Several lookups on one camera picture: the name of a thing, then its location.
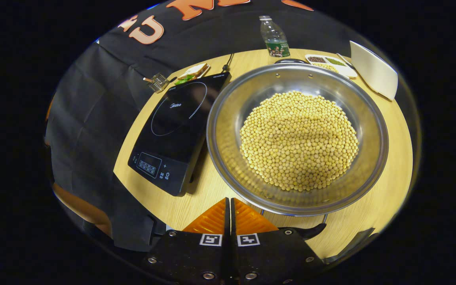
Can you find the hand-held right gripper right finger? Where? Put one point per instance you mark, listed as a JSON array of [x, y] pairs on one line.
[[267, 253]]

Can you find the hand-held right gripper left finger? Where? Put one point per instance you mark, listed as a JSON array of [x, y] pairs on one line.
[[188, 253]]

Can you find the pile of yellow soybeans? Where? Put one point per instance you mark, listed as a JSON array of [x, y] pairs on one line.
[[299, 142]]

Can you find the black induction cooktop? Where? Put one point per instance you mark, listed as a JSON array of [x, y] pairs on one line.
[[176, 134]]

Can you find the stainless steel pot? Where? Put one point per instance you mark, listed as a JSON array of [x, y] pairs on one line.
[[228, 130]]

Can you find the sandwich with lettuce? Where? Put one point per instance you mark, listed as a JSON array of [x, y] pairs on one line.
[[191, 73]]

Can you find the small white plate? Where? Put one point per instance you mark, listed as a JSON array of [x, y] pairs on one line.
[[206, 68]]

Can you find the white divided bean dish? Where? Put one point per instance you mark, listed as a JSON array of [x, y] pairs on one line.
[[331, 65]]

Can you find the white spoon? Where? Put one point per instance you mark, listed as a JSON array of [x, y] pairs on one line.
[[344, 60]]

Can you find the white rounded box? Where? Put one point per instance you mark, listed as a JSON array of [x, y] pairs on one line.
[[374, 71]]

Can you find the clear plastic water bottle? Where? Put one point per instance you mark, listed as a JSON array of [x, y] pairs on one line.
[[274, 37]]

